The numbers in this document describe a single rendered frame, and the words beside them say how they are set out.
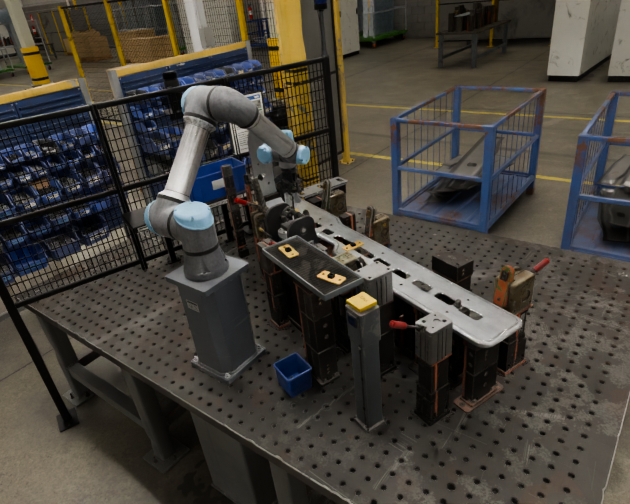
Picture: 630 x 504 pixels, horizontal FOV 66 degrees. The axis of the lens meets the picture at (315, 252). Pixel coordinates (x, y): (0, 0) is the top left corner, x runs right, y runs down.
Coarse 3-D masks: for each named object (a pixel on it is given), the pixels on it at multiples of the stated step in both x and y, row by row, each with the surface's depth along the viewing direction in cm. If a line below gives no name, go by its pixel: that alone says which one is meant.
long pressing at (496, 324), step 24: (312, 216) 217; (336, 240) 195; (360, 240) 193; (408, 264) 173; (408, 288) 160; (432, 288) 159; (456, 288) 157; (456, 312) 146; (480, 312) 145; (504, 312) 144; (480, 336) 136; (504, 336) 136
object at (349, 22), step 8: (344, 0) 1263; (352, 0) 1290; (344, 8) 1270; (352, 8) 1297; (344, 16) 1278; (352, 16) 1305; (344, 24) 1285; (352, 24) 1313; (344, 32) 1293; (352, 32) 1321; (344, 40) 1301; (352, 40) 1329; (344, 48) 1309; (352, 48) 1337; (344, 56) 1321
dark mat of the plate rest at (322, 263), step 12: (300, 240) 164; (276, 252) 158; (300, 252) 156; (312, 252) 155; (288, 264) 150; (300, 264) 150; (312, 264) 149; (324, 264) 148; (336, 264) 147; (300, 276) 143; (312, 276) 143; (348, 276) 141; (324, 288) 137; (336, 288) 136
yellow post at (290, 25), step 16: (288, 0) 247; (288, 16) 250; (288, 32) 254; (288, 48) 258; (304, 48) 262; (288, 80) 270; (304, 80) 269; (304, 112) 276; (304, 128) 280; (304, 144) 284; (304, 176) 293
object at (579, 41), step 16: (560, 0) 770; (576, 0) 757; (592, 0) 753; (608, 0) 824; (560, 16) 780; (576, 16) 766; (592, 16) 775; (608, 16) 850; (560, 32) 790; (576, 32) 775; (592, 32) 797; (608, 32) 877; (560, 48) 799; (576, 48) 785; (592, 48) 821; (608, 48) 906; (560, 64) 810; (576, 64) 795; (592, 64) 847; (560, 80) 821; (576, 80) 806
